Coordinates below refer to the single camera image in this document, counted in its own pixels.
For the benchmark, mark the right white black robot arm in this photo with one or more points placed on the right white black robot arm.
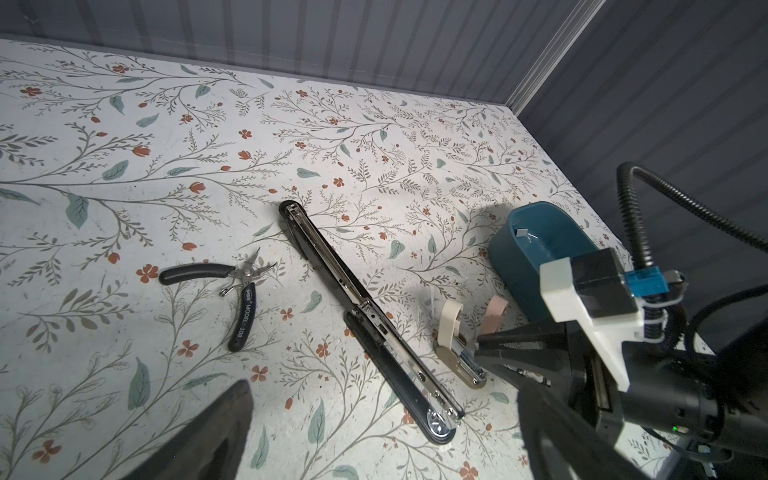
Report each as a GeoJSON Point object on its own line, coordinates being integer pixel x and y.
{"type": "Point", "coordinates": [719, 400]}

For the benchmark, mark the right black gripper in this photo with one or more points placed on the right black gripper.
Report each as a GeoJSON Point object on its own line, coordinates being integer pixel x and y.
{"type": "Point", "coordinates": [592, 391]}

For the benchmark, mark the pink small stapler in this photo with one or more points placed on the pink small stapler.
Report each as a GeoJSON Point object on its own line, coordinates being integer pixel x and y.
{"type": "Point", "coordinates": [494, 315]}

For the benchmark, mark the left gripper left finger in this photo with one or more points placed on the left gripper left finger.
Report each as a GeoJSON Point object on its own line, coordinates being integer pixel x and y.
{"type": "Point", "coordinates": [211, 446]}

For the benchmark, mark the black pliers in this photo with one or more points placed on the black pliers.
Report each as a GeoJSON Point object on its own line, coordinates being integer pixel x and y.
{"type": "Point", "coordinates": [242, 277]}

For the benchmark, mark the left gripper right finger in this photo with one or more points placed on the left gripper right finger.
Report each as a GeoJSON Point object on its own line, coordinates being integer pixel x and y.
{"type": "Point", "coordinates": [561, 445]}

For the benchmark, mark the teal plastic tray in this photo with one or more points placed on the teal plastic tray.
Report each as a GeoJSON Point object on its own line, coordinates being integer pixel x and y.
{"type": "Point", "coordinates": [531, 236]}

